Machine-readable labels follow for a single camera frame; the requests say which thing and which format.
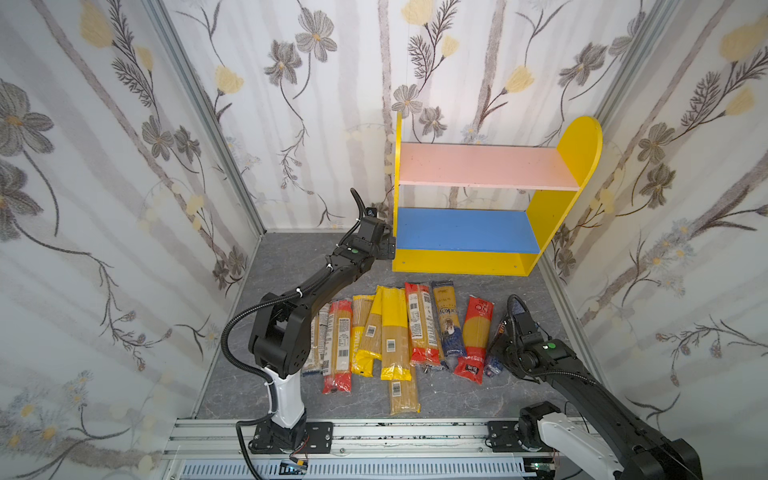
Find red labelled spaghetti bag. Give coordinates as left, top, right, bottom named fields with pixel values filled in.
left=405, top=283, right=441, bottom=367

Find red yellow spaghetti bag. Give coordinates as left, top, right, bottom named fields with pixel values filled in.
left=454, top=296, right=494, bottom=385

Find blue gold spaghetti bag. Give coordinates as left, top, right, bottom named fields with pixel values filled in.
left=431, top=280, right=466, bottom=371

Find dark blue Barilla spaghetti bag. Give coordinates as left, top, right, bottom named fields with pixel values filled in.
left=484, top=334, right=507, bottom=378

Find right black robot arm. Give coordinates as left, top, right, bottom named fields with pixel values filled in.
left=491, top=294, right=703, bottom=479

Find yellow shelf pink blue boards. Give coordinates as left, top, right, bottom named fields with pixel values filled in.
left=392, top=116, right=604, bottom=277

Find large yellow spaghetti bag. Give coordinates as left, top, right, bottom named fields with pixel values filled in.
left=381, top=287, right=412, bottom=381

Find yellow spaghetti bag small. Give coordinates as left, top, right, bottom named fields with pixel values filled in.
left=351, top=291, right=382, bottom=378

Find clear white spaghetti bag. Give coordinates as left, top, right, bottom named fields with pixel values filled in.
left=302, top=304, right=330, bottom=375

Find red clear spaghetti bag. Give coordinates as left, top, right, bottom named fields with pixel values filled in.
left=323, top=299, right=353, bottom=394

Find brown spaghetti pack bottom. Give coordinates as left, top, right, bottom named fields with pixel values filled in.
left=389, top=367, right=421, bottom=415

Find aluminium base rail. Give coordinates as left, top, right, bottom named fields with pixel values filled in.
left=158, top=416, right=655, bottom=480

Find white cable duct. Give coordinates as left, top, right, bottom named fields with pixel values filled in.
left=176, top=458, right=538, bottom=480

